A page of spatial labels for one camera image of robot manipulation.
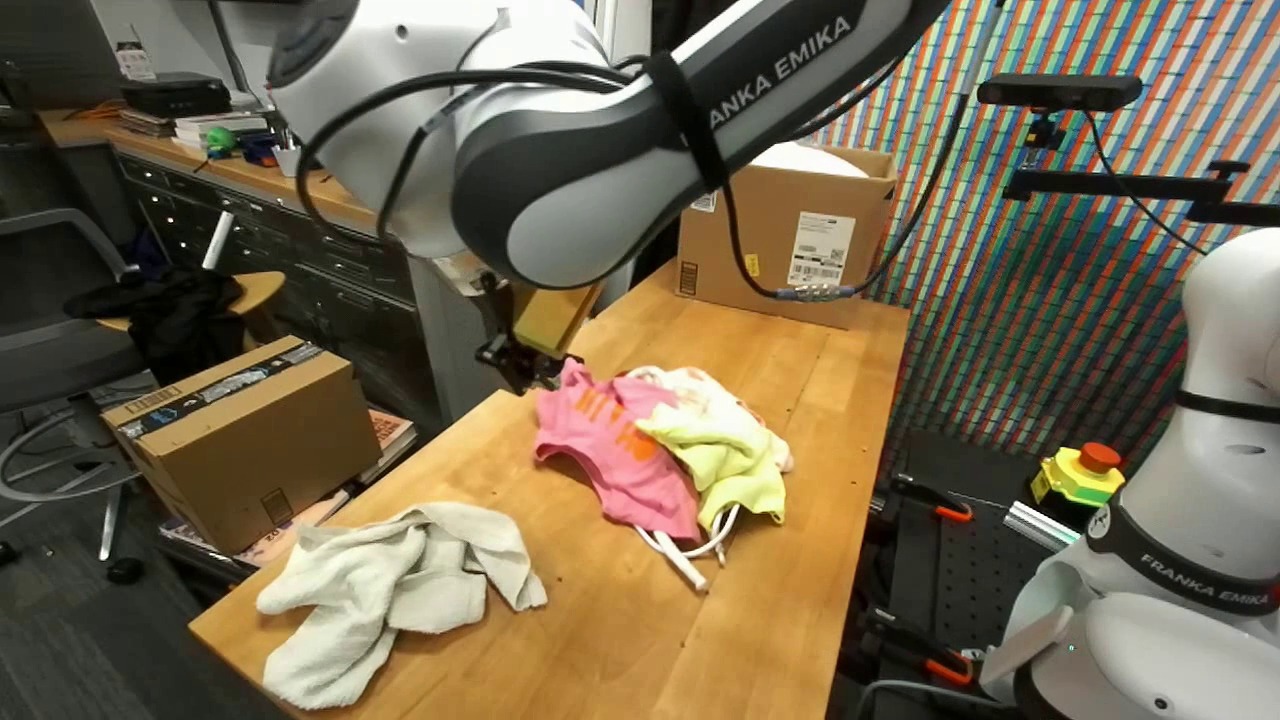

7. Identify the pink t-shirt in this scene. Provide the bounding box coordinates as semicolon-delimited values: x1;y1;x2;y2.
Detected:
533;358;702;542

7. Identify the peach t-shirt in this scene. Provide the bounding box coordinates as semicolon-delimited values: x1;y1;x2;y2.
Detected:
624;366;797;473

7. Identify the white rope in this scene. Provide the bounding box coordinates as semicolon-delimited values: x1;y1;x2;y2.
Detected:
636;524;710;594
684;504;742;563

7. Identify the black cloth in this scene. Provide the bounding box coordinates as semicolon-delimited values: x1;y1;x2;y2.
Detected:
64;267;247;387

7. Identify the drawer cabinet with wooden top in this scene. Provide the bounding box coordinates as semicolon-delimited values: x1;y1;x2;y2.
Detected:
38;108;491;433

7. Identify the yellow emergency stop button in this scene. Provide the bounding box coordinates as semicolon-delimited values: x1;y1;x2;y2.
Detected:
1029;441;1127;508

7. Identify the black device box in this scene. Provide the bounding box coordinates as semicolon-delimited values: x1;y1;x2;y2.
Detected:
121;72;234;120

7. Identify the yellow towel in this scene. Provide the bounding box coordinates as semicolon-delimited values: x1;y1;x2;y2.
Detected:
635;404;789;532

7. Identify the open cardboard box with label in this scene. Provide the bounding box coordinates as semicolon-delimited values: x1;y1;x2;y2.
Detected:
677;142;899;332

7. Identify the aluminium profile bar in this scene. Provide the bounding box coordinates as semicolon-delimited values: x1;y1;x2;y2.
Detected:
1004;499;1083;553

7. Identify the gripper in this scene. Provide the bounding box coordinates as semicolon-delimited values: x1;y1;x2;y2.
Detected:
476;272;585;397

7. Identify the stack of books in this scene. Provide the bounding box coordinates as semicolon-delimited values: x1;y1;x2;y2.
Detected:
119;106;270;152

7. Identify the orange black clamp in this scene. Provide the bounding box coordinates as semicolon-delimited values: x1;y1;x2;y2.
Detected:
868;608;979;688
888;474;974;524

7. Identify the round wooden stool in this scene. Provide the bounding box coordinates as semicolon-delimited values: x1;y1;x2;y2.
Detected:
98;270;287;335

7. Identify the grey office chair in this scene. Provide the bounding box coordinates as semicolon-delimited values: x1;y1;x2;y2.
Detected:
0;208;161;586

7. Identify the white roll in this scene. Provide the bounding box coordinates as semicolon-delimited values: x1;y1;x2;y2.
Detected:
202;211;237;272

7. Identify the taped cardboard box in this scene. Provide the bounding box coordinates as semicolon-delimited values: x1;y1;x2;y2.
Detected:
100;336;384;557

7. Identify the white towel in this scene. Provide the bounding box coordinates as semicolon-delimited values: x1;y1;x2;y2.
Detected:
257;502;549;711

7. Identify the camera on mount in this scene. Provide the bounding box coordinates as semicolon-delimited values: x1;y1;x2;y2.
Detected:
976;72;1280;227

